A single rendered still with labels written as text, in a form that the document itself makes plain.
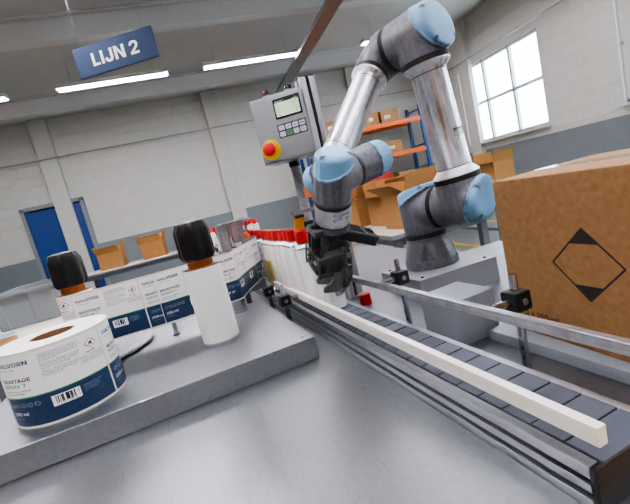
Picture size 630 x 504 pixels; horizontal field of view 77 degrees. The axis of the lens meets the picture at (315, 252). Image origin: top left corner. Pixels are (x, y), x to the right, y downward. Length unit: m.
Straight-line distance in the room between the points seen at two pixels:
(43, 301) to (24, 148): 6.64
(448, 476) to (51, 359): 0.68
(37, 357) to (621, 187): 0.94
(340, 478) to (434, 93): 0.84
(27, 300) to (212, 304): 2.14
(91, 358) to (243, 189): 8.00
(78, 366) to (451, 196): 0.89
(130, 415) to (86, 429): 0.07
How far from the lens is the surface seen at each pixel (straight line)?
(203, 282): 0.94
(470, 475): 0.54
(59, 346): 0.87
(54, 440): 0.87
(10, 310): 3.04
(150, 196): 8.80
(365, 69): 1.10
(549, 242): 0.71
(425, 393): 0.66
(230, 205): 8.63
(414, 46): 1.06
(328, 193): 0.75
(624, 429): 0.52
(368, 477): 0.55
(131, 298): 1.18
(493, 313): 0.60
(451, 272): 1.08
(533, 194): 0.71
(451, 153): 1.05
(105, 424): 0.85
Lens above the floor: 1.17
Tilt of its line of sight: 8 degrees down
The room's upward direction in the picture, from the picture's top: 14 degrees counter-clockwise
